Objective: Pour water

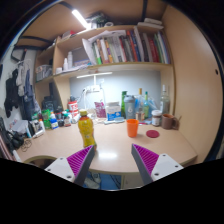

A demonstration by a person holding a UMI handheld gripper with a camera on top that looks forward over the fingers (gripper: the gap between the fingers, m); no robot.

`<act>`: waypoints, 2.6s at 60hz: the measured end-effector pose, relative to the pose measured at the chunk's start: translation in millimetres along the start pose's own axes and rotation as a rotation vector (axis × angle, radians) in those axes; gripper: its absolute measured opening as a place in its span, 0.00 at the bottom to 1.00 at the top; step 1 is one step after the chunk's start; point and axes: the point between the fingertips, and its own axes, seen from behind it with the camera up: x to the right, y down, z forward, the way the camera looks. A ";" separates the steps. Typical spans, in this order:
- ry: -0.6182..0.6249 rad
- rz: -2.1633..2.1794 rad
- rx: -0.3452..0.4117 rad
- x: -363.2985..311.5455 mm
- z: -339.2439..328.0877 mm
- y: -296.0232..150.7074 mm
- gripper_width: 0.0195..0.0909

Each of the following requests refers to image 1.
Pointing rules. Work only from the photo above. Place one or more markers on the grey shaker bottle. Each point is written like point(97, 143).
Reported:
point(129, 108)

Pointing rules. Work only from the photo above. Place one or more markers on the ceiling light strip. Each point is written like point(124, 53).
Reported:
point(80, 18)

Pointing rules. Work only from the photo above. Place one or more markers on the blue and white carton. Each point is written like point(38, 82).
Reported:
point(113, 111)

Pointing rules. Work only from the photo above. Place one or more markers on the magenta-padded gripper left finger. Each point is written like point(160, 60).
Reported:
point(63, 166)

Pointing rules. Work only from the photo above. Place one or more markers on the wooden shelf unit with books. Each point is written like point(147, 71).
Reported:
point(116, 50)

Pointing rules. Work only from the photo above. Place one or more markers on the flat round red coaster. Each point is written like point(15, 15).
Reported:
point(152, 134)

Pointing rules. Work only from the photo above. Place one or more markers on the red and white canister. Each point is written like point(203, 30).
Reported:
point(73, 108)

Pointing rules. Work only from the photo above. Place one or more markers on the white wall power strip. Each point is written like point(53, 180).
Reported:
point(93, 89)

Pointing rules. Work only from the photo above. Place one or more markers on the blue and white small bottle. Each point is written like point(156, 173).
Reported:
point(54, 122)

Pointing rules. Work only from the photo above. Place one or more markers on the orange plastic cup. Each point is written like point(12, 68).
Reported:
point(132, 128)

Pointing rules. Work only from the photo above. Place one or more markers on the clear glass bottle white cap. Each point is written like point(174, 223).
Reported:
point(164, 103)

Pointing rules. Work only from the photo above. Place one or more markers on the brown mug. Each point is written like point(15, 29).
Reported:
point(167, 122)

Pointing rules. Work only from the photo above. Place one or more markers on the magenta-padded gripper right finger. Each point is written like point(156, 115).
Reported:
point(163, 165)

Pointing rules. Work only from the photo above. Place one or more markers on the dark bottle with red label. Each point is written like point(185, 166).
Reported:
point(67, 120)

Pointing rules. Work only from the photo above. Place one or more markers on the yellow-labelled drink bottle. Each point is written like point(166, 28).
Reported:
point(86, 130)

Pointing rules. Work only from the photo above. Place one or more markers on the clear bottle with gold cap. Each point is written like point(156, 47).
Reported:
point(140, 110)

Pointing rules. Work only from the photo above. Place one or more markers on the brown jar with white lid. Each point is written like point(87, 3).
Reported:
point(156, 119)

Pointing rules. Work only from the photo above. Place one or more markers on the pink packet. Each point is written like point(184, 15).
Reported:
point(100, 110)

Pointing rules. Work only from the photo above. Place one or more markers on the dark hanging clothes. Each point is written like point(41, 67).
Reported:
point(16, 93)

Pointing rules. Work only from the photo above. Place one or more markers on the green canister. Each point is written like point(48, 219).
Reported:
point(45, 116)

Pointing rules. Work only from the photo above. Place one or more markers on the white desk lamp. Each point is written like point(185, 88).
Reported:
point(95, 74)

